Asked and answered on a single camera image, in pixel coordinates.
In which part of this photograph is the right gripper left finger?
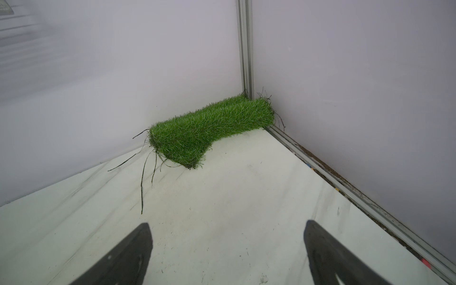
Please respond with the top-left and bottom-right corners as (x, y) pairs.
(72, 223), (153, 285)

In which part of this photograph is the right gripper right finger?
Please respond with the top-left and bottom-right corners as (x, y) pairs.
(304, 220), (389, 285)

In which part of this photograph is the green artificial grass mat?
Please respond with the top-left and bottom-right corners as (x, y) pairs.
(148, 94), (275, 169)

